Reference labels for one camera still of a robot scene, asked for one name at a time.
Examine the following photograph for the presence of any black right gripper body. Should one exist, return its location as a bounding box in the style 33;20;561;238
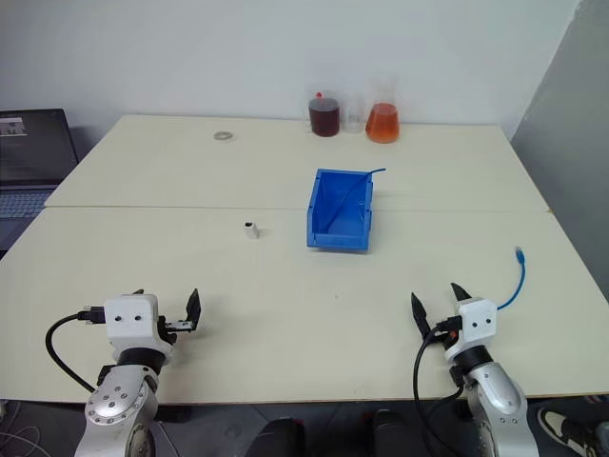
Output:
427;314;463;352

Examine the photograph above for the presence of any thin blue strip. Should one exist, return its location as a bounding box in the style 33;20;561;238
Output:
324;166;388;235

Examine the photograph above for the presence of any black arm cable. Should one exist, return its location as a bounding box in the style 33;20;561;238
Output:
45;306;107;394
411;315;465;457

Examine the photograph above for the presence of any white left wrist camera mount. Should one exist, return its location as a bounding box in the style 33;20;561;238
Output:
104;293;175;356

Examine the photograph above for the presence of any clear glass beaker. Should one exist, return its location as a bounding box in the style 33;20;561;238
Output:
342;93;367;135

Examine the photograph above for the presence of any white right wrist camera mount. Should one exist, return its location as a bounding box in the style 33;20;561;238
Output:
443;297;499;366

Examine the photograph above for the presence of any blue plastic storage bin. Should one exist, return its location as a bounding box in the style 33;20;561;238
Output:
304;167;376;252

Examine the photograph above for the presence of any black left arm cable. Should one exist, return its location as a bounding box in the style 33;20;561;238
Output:
45;306;107;394

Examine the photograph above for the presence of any jar of dark red liquid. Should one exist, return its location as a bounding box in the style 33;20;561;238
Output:
307;90;343;139

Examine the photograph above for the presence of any black and white shoe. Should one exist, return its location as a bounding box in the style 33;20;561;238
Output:
537;406;609;457

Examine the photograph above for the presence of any blue cable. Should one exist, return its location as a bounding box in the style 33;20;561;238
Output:
494;246;529;311

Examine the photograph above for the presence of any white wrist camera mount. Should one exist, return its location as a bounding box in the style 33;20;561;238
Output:
104;293;175;356
443;297;499;366

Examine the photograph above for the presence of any flask of orange liquid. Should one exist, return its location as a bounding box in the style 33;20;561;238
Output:
364;74;403;144

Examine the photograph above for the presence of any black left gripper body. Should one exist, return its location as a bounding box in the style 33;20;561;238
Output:
157;313;198;345

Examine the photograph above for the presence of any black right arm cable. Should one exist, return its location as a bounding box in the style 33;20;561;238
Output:
411;315;465;457

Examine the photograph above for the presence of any dark grey laptop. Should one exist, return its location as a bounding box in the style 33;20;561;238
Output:
0;108;80;254

